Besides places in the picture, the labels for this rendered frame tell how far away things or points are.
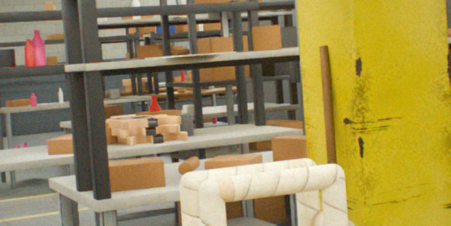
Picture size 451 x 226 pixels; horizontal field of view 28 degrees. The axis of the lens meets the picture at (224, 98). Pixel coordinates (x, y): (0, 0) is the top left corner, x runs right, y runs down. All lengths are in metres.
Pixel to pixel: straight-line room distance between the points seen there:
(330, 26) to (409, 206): 0.48
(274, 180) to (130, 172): 2.10
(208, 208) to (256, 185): 0.07
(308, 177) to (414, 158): 1.09
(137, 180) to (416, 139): 1.29
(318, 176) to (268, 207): 5.26
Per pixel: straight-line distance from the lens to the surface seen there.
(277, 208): 6.44
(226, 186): 1.10
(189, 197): 1.17
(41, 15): 4.99
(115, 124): 4.97
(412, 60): 2.20
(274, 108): 7.18
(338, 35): 2.17
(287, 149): 3.51
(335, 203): 1.16
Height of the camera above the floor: 1.37
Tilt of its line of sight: 3 degrees down
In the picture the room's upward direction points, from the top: 4 degrees counter-clockwise
